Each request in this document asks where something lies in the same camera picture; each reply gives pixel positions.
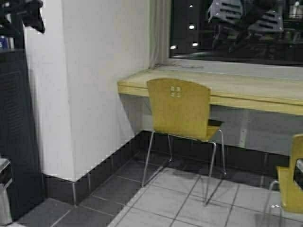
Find yellow wooden chair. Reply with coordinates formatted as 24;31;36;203
141;78;227;205
259;134;303;226

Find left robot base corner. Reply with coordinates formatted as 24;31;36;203
0;158;13;226

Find long wooden counter table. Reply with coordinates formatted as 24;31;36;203
117;69;303;116

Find dark tall cabinet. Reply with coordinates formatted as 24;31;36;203
0;0;45;221

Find thin cable on windowsill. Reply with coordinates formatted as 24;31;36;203
172;61;204;70

